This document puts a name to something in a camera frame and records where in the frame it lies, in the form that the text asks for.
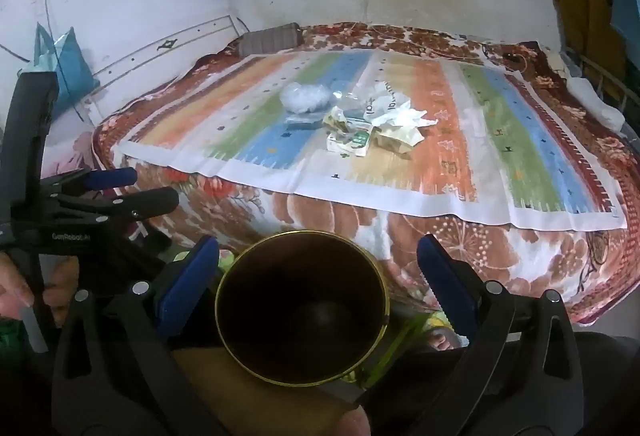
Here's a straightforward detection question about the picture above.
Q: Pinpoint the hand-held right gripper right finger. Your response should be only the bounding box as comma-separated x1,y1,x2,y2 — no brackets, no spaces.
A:
416,234,586,436

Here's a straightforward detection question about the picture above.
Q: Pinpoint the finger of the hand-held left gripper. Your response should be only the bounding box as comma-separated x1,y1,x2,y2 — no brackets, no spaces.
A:
49,187,180,225
39,165,139,197

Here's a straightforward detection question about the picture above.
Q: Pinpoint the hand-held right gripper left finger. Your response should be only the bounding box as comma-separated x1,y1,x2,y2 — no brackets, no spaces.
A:
50,235,231,436

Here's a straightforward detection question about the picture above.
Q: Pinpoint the dark gold-rimmed waste bin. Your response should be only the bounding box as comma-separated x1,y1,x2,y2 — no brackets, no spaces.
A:
214,230,392,384

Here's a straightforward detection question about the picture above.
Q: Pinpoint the yellowish paper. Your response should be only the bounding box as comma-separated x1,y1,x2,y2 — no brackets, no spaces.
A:
372,121,423,152

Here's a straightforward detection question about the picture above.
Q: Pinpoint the green and white carton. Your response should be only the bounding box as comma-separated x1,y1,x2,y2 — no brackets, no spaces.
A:
326,119,373,158

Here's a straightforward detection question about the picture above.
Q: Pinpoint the white paper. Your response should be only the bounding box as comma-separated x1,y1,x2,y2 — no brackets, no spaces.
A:
362,81,438,129

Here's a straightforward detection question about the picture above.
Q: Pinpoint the clear plastic bag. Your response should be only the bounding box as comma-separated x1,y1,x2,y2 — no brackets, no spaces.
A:
281,84,335,117

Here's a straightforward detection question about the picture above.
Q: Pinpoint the clear plastic wrapper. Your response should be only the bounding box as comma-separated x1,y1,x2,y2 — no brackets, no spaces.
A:
332,89,371,117

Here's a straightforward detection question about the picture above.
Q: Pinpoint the person's left hand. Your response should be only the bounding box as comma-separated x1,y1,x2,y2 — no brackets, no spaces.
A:
0,252,81,321

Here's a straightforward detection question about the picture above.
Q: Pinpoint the person's foot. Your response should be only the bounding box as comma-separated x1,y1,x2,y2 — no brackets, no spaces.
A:
427,313,463,352

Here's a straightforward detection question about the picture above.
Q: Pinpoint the teal plastic bag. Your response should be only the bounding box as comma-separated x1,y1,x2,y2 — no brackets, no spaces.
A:
32,22,101,109

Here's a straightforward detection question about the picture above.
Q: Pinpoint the striped colourful mat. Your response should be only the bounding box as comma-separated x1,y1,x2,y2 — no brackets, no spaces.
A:
116,50,628,232

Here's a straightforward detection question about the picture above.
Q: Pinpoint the white bed headboard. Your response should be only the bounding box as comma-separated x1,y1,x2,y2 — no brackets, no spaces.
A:
85,14,251,127

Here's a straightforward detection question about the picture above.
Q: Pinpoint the brown floral blanket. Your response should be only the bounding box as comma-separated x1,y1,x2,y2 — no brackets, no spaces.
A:
75,22,640,327

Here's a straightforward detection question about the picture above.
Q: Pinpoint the grey ribbed pillow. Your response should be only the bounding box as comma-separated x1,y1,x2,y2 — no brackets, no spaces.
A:
239,24,303,57

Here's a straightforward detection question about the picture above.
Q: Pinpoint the white rolled cloth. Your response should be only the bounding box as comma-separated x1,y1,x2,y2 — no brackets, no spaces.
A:
567,76,626,132

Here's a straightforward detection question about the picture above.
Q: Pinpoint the light blue hanging cloth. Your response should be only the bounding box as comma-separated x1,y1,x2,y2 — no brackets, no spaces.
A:
610,0,640,67

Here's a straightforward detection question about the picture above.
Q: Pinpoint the black wall cable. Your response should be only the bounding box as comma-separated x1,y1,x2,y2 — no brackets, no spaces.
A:
0,0,53,64

